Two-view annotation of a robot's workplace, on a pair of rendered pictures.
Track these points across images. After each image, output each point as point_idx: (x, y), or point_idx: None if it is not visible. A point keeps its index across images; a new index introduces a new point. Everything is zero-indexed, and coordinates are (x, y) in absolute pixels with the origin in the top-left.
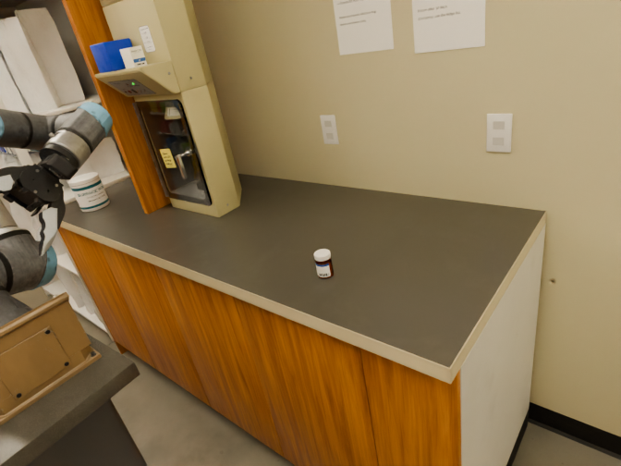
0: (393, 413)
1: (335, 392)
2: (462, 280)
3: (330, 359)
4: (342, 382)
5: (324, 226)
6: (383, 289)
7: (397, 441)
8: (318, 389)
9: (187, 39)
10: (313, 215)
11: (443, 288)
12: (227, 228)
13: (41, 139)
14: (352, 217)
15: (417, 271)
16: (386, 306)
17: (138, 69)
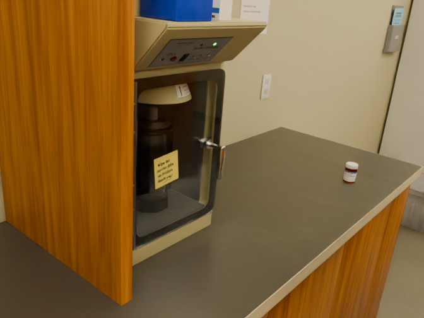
0: (390, 229)
1: (373, 252)
2: (353, 153)
3: (380, 224)
4: (378, 236)
5: (271, 175)
6: (365, 169)
7: (385, 250)
8: (365, 265)
9: None
10: (245, 176)
11: (361, 157)
12: (248, 217)
13: None
14: (259, 164)
15: (344, 159)
16: (381, 170)
17: (264, 24)
